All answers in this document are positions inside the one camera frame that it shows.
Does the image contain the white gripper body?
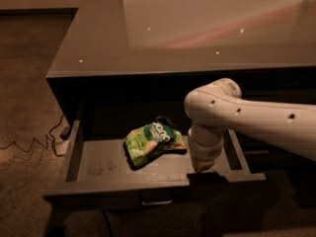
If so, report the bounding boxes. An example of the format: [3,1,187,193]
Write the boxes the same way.
[188,127,224,161]

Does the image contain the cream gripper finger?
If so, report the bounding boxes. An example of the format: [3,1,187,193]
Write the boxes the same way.
[192,157,215,173]

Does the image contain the grey drawer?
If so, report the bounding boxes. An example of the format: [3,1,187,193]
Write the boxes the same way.
[42,97,267,212]

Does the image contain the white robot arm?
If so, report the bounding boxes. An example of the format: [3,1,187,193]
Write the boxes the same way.
[184,78,316,173]

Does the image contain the grey drawer cabinet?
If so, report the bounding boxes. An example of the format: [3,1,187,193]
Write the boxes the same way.
[47,0,316,130]

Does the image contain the green snack bag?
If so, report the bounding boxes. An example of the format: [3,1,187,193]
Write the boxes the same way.
[123,116,188,171]

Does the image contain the thin tangled black cable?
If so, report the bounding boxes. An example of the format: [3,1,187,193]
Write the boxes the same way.
[0,115,72,158]

